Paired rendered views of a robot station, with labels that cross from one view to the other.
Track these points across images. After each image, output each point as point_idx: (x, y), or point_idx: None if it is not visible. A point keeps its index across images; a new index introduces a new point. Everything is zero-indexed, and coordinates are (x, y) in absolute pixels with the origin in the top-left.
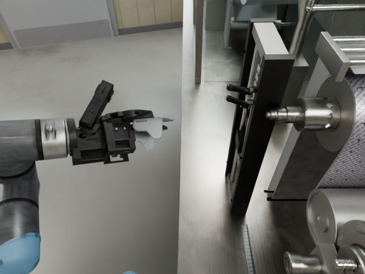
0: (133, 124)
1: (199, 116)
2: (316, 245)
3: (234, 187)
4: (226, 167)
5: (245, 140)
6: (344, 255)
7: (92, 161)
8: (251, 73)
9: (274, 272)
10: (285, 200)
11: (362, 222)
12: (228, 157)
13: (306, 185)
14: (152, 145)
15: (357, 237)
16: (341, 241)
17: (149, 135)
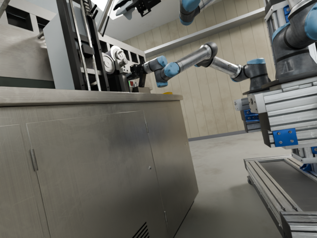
0: (130, 0)
1: None
2: (113, 71)
3: (104, 74)
4: (84, 89)
5: (97, 37)
6: (118, 54)
7: (154, 5)
8: (73, 8)
9: None
10: None
11: (111, 47)
12: (82, 78)
13: None
14: (128, 18)
15: (114, 51)
16: (113, 58)
17: (125, 13)
